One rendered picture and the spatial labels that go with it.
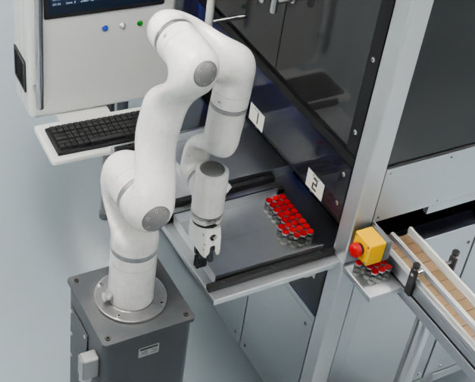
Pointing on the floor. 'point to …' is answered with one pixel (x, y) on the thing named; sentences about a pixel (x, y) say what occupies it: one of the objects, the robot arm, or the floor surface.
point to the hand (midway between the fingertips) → (200, 260)
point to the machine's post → (367, 175)
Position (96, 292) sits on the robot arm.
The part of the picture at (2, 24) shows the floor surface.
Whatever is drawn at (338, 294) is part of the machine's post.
